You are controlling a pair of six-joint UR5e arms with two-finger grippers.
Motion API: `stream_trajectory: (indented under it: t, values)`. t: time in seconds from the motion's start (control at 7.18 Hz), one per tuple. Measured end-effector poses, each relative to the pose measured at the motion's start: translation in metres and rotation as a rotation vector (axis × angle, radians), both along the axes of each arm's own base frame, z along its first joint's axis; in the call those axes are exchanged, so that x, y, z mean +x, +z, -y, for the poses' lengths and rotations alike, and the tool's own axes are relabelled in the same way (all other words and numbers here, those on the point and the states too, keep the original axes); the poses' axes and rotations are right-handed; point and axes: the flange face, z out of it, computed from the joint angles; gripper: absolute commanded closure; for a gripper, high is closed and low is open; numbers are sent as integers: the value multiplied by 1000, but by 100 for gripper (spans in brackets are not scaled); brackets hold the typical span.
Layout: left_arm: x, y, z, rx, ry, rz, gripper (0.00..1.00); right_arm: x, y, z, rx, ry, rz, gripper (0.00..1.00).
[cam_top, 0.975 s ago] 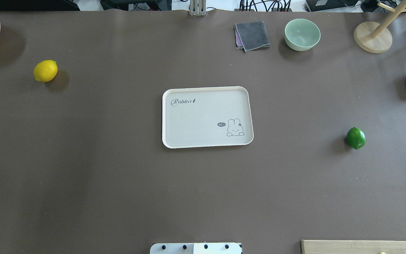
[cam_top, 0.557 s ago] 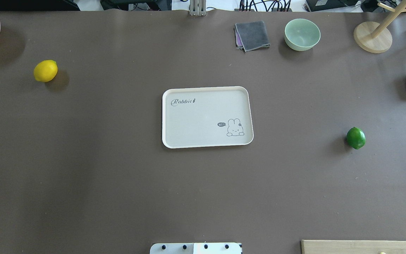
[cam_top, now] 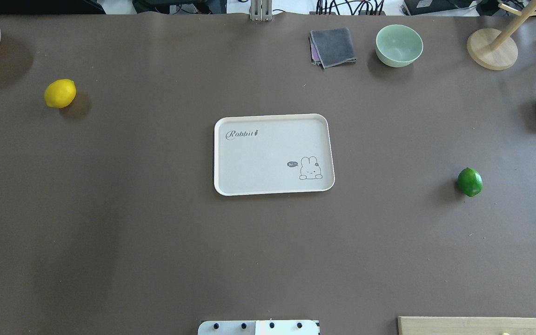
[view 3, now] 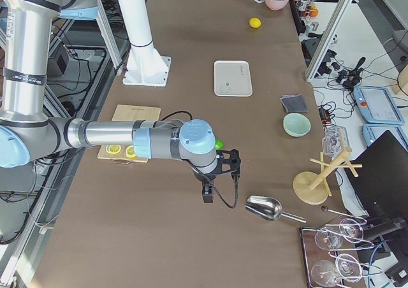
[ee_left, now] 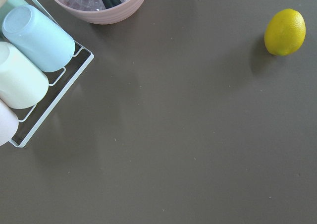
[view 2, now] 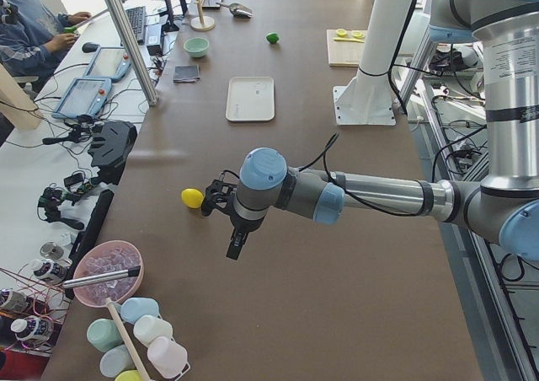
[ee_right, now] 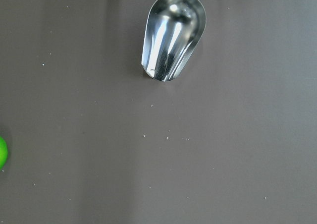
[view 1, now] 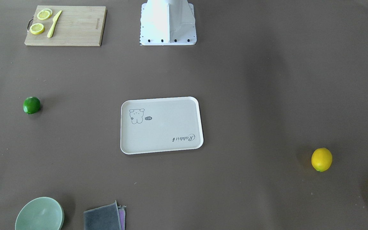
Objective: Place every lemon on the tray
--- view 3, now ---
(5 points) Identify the left lemon slice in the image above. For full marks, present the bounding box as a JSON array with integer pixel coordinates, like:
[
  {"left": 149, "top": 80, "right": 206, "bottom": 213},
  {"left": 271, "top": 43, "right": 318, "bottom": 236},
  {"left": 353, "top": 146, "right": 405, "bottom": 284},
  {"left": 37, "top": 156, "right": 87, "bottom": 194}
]
[{"left": 106, "top": 145, "right": 122, "bottom": 155}]

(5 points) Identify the black camera cable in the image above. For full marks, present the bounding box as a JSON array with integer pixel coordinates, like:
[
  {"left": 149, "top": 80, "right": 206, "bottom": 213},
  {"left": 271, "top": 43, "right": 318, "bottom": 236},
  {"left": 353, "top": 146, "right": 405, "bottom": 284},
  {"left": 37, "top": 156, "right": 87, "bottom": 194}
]
[{"left": 158, "top": 110, "right": 240, "bottom": 209}]

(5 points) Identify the lower teach pendant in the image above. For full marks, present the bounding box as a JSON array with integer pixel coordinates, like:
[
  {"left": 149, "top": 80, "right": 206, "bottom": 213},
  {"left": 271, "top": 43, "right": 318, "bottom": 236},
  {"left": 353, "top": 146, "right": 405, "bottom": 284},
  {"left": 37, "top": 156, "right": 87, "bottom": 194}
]
[{"left": 361, "top": 124, "right": 407, "bottom": 149}]

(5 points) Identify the black monitor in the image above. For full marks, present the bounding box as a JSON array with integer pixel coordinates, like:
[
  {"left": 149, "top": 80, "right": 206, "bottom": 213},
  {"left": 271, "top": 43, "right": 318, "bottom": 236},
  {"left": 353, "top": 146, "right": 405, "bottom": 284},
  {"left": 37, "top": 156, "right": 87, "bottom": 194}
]
[{"left": 340, "top": 131, "right": 407, "bottom": 219}]

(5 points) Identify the lemon slice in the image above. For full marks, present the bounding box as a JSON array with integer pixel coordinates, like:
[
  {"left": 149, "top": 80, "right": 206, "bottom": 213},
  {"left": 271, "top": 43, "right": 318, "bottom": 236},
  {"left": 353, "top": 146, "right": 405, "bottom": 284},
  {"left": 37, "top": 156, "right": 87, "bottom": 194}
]
[
  {"left": 125, "top": 145, "right": 137, "bottom": 159},
  {"left": 106, "top": 145, "right": 122, "bottom": 155}
]

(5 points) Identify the teach pendant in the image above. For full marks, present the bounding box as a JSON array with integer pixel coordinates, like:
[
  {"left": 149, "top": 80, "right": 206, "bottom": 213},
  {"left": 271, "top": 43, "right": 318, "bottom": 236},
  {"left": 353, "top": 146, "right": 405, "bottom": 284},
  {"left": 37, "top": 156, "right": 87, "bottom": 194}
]
[
  {"left": 361, "top": 124, "right": 407, "bottom": 149},
  {"left": 353, "top": 86, "right": 405, "bottom": 126}
]

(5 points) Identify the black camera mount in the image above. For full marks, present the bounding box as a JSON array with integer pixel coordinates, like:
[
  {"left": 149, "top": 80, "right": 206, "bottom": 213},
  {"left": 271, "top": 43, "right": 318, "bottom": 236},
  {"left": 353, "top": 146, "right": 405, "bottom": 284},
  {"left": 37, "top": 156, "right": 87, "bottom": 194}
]
[{"left": 209, "top": 149, "right": 241, "bottom": 176}]

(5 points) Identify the clear glass mug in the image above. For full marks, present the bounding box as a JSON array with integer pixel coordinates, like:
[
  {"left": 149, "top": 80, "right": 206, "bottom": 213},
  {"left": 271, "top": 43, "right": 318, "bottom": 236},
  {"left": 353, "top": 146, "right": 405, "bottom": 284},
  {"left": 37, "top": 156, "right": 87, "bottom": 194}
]
[{"left": 322, "top": 126, "right": 349, "bottom": 158}]

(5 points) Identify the wooden mug tree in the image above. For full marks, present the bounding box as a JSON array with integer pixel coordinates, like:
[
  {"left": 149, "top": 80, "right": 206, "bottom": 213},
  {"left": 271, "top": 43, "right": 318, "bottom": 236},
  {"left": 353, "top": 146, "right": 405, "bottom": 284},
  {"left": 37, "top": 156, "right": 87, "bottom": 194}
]
[{"left": 293, "top": 146, "right": 363, "bottom": 205}]

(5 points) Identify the metal scoop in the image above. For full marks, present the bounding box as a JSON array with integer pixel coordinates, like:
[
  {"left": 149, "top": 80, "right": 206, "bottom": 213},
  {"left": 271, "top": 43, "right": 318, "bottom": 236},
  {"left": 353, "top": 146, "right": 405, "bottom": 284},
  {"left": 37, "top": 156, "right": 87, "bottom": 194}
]
[{"left": 245, "top": 195, "right": 306, "bottom": 224}]

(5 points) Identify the wine glass rack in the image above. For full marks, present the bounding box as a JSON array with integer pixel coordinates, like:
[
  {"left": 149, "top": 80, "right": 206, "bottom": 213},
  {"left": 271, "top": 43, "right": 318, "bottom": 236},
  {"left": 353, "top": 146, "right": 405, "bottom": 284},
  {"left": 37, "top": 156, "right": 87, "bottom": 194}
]
[{"left": 300, "top": 218, "right": 382, "bottom": 287}]

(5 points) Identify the dark grey cloth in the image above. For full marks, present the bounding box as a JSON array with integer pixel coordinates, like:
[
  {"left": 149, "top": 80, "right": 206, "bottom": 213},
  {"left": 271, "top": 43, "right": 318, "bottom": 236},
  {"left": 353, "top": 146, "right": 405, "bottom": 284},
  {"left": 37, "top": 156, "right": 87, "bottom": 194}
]
[{"left": 280, "top": 94, "right": 309, "bottom": 113}]

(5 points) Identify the green lime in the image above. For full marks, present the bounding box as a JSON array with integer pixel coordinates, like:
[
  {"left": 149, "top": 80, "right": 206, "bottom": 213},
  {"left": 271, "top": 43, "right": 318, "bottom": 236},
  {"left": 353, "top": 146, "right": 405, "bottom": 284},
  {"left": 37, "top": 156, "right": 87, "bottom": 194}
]
[{"left": 215, "top": 139, "right": 224, "bottom": 150}]

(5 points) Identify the mint green bowl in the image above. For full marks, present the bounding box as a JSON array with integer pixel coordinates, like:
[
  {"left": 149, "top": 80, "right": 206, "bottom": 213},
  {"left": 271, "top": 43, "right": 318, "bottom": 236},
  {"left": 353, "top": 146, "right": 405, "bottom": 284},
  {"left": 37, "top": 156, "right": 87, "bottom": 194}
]
[{"left": 283, "top": 113, "right": 311, "bottom": 137}]

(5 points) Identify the upper teach pendant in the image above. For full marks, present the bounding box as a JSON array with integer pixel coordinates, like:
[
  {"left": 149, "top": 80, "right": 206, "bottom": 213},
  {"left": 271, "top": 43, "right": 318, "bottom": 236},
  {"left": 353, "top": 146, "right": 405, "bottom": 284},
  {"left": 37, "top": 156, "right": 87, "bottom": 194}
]
[{"left": 353, "top": 86, "right": 405, "bottom": 126}]

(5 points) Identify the yellow lemon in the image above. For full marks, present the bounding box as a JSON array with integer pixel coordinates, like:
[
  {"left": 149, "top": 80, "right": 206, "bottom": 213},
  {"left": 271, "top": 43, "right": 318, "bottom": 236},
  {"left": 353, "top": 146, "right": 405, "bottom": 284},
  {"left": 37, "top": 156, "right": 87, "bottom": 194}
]
[{"left": 249, "top": 17, "right": 262, "bottom": 29}]

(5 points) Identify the right lemon slice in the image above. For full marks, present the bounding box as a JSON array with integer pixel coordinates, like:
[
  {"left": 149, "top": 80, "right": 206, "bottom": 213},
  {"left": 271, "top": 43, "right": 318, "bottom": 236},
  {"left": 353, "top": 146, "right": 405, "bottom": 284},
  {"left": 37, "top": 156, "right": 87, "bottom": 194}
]
[{"left": 125, "top": 145, "right": 137, "bottom": 159}]

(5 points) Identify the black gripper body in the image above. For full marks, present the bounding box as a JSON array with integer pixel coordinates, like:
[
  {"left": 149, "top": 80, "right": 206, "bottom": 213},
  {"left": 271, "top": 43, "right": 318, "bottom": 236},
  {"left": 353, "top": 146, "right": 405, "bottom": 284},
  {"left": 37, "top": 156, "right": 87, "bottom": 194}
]
[{"left": 193, "top": 170, "right": 213, "bottom": 186}]

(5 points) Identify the wooden cutting board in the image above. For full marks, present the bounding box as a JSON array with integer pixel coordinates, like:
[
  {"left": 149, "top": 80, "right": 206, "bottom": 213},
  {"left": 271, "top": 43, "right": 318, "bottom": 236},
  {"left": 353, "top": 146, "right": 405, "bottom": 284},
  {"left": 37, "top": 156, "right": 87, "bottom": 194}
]
[{"left": 97, "top": 104, "right": 161, "bottom": 164}]

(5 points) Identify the small brown-headed spoon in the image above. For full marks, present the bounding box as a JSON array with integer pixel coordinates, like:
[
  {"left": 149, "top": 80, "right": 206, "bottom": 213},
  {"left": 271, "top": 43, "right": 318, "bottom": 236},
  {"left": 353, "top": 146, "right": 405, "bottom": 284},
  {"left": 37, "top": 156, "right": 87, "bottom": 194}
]
[{"left": 321, "top": 205, "right": 367, "bottom": 219}]

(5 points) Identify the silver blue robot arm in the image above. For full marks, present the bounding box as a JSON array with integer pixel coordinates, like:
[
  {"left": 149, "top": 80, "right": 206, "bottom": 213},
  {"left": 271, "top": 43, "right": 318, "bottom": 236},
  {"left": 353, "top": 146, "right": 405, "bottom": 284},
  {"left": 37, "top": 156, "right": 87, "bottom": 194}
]
[{"left": 1, "top": 0, "right": 219, "bottom": 185}]

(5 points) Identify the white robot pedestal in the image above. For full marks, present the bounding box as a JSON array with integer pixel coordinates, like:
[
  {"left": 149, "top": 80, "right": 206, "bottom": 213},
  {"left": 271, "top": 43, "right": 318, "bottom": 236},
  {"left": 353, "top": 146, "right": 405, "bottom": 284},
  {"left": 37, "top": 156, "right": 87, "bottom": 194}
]
[{"left": 118, "top": 0, "right": 171, "bottom": 87}]

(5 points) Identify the white rectangular tray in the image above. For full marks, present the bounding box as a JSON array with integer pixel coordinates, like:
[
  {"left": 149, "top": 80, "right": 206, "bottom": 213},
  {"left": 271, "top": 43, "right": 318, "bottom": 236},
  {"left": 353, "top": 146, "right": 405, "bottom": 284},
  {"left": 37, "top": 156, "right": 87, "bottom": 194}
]
[{"left": 214, "top": 61, "right": 252, "bottom": 97}]

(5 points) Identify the aluminium frame post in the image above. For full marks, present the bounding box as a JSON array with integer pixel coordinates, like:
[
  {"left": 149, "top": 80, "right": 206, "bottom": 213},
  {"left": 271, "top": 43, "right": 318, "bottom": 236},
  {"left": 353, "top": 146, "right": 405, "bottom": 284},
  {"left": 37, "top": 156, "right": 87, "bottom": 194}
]
[{"left": 305, "top": 0, "right": 352, "bottom": 82}]

